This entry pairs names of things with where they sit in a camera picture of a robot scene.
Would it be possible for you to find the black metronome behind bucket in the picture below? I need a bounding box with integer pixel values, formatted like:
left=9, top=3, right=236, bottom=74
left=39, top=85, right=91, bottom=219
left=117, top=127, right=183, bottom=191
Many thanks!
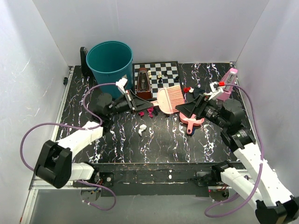
left=80, top=47, right=93, bottom=77

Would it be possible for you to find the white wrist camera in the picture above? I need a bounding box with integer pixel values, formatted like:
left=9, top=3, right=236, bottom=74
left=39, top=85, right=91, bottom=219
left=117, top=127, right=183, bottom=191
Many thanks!
left=208, top=82, right=226, bottom=101
left=115, top=77, right=128, bottom=95

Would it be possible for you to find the magenta scrap on brush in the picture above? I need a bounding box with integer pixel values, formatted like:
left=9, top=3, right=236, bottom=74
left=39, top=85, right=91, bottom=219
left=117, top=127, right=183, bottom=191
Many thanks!
left=147, top=107, right=158, bottom=118

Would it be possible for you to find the brown wooden metronome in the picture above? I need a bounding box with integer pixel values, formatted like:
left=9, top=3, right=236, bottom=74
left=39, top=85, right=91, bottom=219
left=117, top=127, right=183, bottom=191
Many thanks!
left=136, top=68, right=152, bottom=100

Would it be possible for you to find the black and white chessboard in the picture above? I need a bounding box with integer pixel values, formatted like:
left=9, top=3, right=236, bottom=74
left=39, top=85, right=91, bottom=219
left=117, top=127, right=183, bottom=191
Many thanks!
left=133, top=61, right=180, bottom=98

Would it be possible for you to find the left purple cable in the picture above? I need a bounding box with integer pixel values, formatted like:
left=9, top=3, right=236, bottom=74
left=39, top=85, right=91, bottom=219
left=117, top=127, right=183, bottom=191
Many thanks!
left=20, top=83, right=122, bottom=211

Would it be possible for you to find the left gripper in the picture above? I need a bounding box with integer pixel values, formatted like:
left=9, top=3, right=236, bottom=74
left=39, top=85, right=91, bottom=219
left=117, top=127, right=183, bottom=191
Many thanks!
left=107, top=90, right=153, bottom=118

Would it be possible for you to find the pink metronome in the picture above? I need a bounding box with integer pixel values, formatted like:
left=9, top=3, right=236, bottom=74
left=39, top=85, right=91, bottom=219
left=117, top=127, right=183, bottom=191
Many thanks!
left=216, top=67, right=238, bottom=102

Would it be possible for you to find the pink dustpan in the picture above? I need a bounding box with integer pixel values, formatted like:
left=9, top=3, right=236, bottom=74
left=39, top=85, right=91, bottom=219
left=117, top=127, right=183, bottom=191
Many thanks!
left=179, top=112, right=205, bottom=135

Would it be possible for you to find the purple cable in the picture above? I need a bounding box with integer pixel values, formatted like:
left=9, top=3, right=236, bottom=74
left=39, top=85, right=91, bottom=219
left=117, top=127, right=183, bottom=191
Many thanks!
left=204, top=83, right=265, bottom=218
left=20, top=83, right=122, bottom=211

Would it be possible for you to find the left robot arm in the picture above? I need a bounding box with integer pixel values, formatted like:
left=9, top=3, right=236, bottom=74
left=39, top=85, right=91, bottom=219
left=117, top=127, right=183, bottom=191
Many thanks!
left=34, top=90, right=158, bottom=189

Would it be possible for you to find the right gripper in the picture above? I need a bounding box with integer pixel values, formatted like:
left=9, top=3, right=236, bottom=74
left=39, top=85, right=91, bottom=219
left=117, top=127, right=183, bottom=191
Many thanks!
left=175, top=94, right=228, bottom=130

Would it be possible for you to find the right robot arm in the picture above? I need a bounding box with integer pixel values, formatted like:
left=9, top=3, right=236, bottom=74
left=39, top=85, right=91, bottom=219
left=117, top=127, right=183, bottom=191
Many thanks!
left=176, top=95, right=299, bottom=224

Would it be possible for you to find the white paper scrap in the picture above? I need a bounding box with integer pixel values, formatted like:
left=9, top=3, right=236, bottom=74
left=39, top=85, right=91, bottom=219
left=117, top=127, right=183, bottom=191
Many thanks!
left=138, top=124, right=147, bottom=136

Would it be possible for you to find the dark paper scrap right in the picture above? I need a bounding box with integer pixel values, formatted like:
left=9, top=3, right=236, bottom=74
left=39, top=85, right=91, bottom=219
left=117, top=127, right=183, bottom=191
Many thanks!
left=193, top=87, right=206, bottom=98

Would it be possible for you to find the pink hand brush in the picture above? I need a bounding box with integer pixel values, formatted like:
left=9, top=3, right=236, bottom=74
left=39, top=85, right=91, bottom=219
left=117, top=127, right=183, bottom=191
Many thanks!
left=151, top=85, right=185, bottom=114

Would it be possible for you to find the teal plastic bucket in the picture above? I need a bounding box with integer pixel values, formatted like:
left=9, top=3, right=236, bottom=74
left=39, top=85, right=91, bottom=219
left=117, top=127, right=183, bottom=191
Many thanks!
left=86, top=41, right=134, bottom=99

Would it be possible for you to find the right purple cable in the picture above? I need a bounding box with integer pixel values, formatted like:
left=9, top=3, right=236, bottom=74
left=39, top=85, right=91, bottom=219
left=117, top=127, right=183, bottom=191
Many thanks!
left=204, top=83, right=265, bottom=218

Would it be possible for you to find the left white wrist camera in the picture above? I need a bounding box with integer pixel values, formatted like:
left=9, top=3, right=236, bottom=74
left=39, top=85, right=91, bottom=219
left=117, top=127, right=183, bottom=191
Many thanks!
left=115, top=77, right=128, bottom=95

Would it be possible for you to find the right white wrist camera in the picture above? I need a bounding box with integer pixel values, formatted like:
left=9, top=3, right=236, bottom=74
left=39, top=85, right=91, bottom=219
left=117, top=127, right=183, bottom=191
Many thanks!
left=208, top=82, right=226, bottom=101

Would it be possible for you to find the red paper scrap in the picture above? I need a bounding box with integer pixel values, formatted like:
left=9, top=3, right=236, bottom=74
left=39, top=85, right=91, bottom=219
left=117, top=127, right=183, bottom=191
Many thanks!
left=183, top=87, right=191, bottom=93

